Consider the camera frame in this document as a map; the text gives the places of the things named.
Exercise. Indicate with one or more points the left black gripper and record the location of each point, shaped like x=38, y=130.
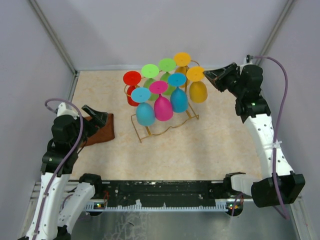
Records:
x=99, y=117

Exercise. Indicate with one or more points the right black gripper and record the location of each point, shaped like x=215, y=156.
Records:
x=218, y=75

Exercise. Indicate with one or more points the orange wine glass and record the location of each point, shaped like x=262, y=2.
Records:
x=182, y=59
x=197, y=91

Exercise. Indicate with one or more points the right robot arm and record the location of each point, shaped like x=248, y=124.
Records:
x=279, y=183

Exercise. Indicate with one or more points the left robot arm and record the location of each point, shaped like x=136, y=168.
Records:
x=54, y=219

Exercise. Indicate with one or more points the left light blue wine glass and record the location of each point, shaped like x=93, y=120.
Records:
x=144, y=112

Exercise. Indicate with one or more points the right green wine glass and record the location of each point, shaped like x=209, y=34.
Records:
x=167, y=65

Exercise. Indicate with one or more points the green wine glass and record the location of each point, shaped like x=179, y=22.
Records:
x=150, y=72
x=167, y=65

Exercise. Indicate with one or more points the red wine glass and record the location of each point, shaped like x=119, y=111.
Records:
x=131, y=79

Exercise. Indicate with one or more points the magenta wine glass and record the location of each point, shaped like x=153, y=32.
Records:
x=162, y=106

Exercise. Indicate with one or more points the left green wine glass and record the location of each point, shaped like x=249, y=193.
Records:
x=150, y=72

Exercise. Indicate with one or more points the brown folded cloth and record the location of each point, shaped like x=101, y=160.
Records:
x=104, y=134

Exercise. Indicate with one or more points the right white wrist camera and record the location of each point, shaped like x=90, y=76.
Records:
x=248, y=60

